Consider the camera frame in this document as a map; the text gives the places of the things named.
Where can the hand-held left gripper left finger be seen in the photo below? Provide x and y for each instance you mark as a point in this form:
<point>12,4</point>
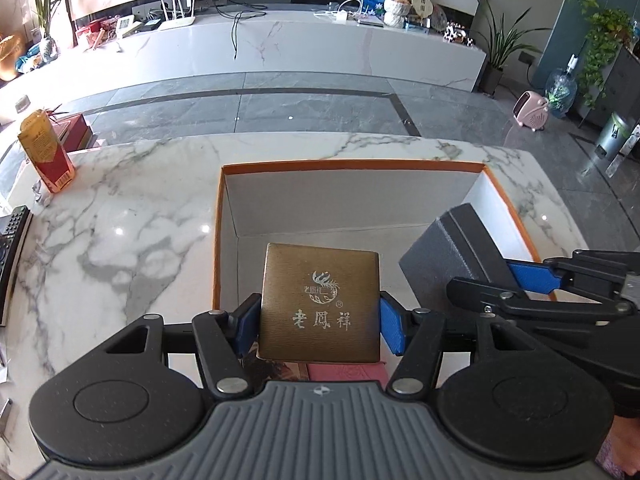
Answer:
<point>247,325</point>

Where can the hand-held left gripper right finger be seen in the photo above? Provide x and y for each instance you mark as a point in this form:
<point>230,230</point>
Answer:
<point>392,322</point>

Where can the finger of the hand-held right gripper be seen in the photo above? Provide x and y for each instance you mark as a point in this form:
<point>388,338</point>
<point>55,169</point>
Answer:
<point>500,300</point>
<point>532,276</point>

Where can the dark grey gift box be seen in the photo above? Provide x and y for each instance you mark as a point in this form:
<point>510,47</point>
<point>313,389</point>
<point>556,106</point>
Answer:
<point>440,260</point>

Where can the gold square gift box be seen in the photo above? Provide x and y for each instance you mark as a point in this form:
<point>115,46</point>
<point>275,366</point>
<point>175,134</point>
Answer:
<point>320,305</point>

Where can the orange cardboard box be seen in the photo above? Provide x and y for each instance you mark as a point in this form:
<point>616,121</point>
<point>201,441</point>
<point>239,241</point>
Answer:
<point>350,200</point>

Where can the brown patterned box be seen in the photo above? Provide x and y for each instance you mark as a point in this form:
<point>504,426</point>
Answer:
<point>285,372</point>

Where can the pink flat box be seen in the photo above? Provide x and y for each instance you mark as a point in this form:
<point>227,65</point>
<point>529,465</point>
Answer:
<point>350,372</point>

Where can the silver trash can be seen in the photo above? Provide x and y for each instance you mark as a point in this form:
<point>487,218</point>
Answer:
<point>612,135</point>

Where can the pink space heater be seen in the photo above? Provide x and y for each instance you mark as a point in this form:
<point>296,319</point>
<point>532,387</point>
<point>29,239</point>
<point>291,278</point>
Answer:
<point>530,110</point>

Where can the blue water jug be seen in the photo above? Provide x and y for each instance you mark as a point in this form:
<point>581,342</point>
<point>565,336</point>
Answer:
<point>560,90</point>

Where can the potted long-leaf plant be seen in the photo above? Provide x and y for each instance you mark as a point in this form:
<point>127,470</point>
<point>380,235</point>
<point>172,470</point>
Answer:
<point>492,80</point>

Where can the grey cabinet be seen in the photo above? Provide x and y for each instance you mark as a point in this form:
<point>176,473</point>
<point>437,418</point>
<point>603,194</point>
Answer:
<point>625,80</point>

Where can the trailing ivy plant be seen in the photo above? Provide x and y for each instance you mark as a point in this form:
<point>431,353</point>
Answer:
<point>605,35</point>

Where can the black and white cow figurine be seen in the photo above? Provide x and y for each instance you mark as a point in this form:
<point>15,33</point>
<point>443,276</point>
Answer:
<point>457,35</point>

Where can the black remote control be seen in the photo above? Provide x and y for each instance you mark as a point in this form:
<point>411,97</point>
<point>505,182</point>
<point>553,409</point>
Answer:
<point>12,232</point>

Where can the dark red box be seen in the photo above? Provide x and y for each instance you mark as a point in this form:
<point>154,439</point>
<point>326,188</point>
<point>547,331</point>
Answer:
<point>75,130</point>

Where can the red and gold carton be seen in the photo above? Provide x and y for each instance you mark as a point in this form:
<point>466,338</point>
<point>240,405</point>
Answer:
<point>47,155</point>

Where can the white marble media console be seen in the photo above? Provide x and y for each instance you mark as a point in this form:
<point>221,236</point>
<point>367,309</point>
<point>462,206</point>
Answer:
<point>325,55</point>

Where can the teddy bear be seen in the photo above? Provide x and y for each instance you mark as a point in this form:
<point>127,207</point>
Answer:
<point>396,10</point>

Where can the white router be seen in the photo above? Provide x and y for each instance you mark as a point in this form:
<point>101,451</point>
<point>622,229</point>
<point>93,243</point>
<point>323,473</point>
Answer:
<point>177,22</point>

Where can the leafy plant in vase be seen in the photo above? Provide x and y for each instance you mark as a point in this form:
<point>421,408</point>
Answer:
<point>47,47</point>

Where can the golden ornament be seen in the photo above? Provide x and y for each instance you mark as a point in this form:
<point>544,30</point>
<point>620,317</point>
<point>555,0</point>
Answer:
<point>10,57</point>

